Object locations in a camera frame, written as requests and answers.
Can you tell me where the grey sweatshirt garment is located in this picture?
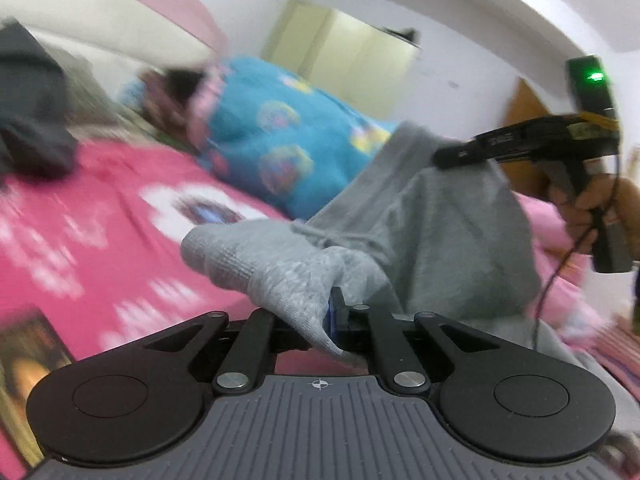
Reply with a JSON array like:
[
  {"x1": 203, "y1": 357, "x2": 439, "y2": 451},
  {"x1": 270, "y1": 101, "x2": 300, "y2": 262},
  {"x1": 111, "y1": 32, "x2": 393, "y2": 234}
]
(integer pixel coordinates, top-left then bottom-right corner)
[{"x1": 181, "y1": 124, "x2": 639, "y2": 436}]

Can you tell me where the person's right hand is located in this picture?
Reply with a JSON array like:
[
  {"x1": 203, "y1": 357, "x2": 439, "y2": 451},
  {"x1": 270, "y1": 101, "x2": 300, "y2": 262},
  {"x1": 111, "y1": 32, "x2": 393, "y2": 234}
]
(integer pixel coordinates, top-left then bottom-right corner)
[{"x1": 549, "y1": 174, "x2": 640, "y2": 261}]

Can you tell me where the brown wooden door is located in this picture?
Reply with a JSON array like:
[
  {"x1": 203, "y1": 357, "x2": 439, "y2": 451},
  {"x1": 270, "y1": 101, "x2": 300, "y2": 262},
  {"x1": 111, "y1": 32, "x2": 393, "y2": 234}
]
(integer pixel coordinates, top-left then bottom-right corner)
[{"x1": 499, "y1": 77, "x2": 557, "y2": 196}]

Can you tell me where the cream wardrobe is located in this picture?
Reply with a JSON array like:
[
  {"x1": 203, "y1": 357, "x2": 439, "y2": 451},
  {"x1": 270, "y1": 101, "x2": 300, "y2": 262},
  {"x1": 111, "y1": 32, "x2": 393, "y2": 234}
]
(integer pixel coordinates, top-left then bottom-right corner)
[{"x1": 262, "y1": 0, "x2": 420, "y2": 119}]

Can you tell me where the hot pink bed blanket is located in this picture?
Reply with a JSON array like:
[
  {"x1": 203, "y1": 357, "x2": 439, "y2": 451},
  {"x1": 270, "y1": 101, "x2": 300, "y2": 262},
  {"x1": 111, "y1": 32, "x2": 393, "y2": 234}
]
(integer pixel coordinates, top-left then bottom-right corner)
[{"x1": 0, "y1": 138, "x2": 371, "y2": 480}]

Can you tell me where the blue and pink quilt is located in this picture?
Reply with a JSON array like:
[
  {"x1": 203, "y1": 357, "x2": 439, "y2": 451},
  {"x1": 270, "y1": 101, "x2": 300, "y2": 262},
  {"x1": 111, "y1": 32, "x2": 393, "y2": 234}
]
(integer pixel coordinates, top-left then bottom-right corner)
[{"x1": 119, "y1": 54, "x2": 402, "y2": 221}]

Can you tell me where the dark grey garment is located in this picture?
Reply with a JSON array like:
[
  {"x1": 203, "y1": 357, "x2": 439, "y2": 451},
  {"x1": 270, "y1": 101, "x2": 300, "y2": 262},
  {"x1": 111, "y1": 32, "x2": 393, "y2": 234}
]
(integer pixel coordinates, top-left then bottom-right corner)
[{"x1": 1, "y1": 21, "x2": 78, "y2": 180}]

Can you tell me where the sleeping person's head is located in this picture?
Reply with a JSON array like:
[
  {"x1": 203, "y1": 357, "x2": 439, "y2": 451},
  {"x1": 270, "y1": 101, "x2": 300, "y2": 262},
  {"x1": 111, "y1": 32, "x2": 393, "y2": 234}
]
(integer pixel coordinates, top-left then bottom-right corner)
[{"x1": 140, "y1": 68, "x2": 205, "y2": 153}]

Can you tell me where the white padded headboard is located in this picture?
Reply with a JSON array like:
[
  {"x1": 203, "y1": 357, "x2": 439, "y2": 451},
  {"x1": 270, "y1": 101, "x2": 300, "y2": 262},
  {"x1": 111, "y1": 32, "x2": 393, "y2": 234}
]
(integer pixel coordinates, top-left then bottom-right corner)
[{"x1": 1, "y1": 0, "x2": 226, "y2": 99}]

